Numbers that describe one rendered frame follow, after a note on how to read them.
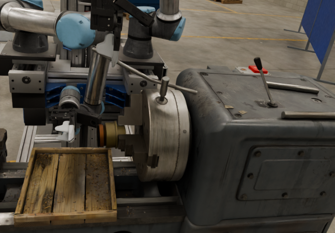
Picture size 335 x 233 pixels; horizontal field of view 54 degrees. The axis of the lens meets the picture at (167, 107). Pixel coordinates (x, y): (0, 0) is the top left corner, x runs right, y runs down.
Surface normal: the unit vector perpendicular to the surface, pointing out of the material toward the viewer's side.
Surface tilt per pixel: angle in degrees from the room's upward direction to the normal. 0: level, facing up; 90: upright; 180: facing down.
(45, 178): 0
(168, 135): 58
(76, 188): 0
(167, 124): 47
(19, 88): 90
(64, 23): 90
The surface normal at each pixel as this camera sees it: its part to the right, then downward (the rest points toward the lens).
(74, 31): -0.35, 0.37
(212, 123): -0.73, -0.52
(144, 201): 0.25, -0.09
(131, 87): 0.25, 0.47
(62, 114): 0.12, -0.89
